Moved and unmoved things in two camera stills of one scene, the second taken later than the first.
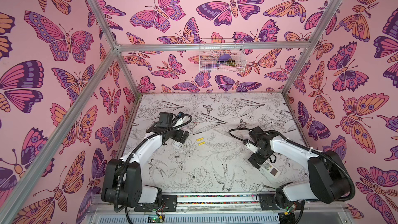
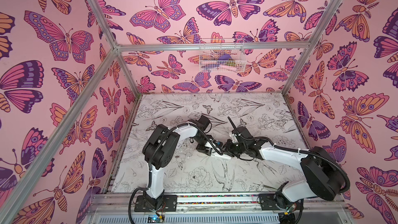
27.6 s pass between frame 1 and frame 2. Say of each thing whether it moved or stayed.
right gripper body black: moved
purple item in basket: stayed
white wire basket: stayed
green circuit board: stayed
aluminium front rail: stayed
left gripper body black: moved
